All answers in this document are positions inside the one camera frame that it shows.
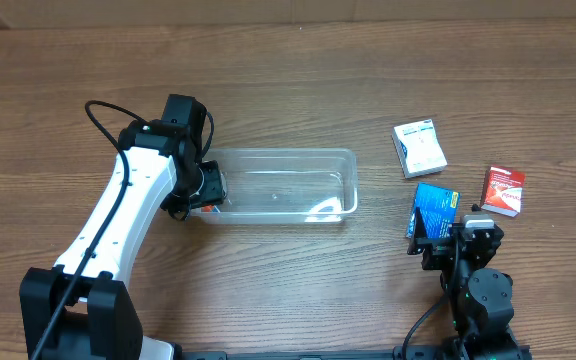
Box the orange tube white cap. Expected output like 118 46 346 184
200 205 220 213

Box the blue medicine box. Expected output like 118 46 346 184
406 183 461 238

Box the clear plastic container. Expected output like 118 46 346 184
192 148 359 225

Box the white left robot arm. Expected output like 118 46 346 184
19 119 224 359

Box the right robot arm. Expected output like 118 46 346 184
393 209 533 360

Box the red medicine box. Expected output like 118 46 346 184
480 166 526 217

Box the white medicine box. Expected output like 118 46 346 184
392 119 447 178

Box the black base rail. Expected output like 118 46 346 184
177 344 534 360

